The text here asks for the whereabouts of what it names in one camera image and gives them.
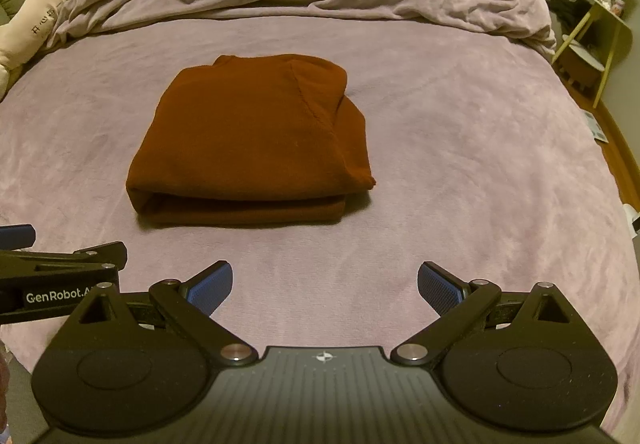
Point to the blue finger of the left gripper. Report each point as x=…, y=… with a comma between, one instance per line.
x=15, y=237

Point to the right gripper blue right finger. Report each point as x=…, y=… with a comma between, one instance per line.
x=440, y=289

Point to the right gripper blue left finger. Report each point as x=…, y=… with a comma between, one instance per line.
x=208, y=289

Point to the brown knit cardigan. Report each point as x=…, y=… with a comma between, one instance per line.
x=252, y=141

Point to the cream plush toy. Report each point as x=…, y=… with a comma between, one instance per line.
x=24, y=35

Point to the small side table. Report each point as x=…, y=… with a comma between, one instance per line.
x=586, y=54

